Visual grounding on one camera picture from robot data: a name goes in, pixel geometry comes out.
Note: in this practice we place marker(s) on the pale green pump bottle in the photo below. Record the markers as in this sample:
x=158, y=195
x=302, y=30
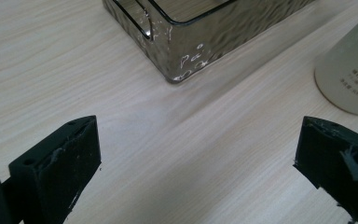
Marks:
x=351, y=68

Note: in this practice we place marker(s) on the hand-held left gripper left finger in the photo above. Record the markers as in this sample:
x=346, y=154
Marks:
x=62, y=168

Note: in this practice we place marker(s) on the smoky clear plastic tray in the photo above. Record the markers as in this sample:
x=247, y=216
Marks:
x=195, y=40

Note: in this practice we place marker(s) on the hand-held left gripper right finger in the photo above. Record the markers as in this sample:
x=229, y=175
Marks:
x=338, y=168

